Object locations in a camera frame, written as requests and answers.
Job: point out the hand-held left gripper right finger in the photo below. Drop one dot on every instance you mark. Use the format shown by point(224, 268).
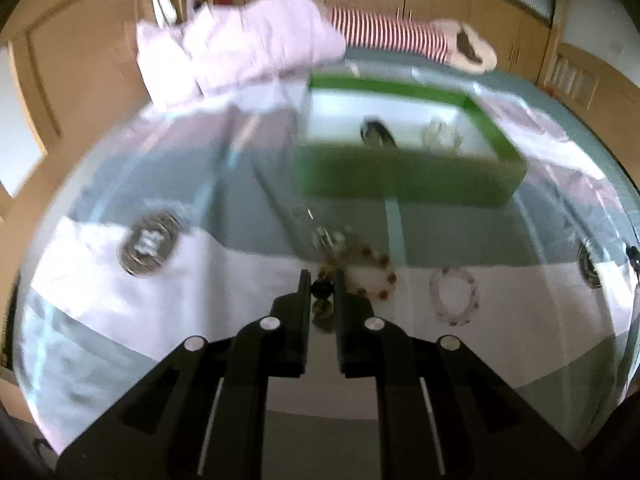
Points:
point(342, 320)

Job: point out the green cardboard box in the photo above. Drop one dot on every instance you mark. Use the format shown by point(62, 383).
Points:
point(400, 180)

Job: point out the plaid bedsheet with round emblems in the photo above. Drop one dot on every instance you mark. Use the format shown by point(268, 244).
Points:
point(150, 310)

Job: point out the pink quilt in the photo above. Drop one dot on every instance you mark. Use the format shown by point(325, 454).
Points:
point(250, 35)

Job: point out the striped long plush toy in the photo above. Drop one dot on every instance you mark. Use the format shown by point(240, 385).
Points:
point(390, 32)

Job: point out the wooden wall cabinet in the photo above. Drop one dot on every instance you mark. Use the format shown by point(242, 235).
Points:
point(450, 5)

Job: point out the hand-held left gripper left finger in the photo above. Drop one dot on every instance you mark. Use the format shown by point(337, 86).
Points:
point(304, 320)

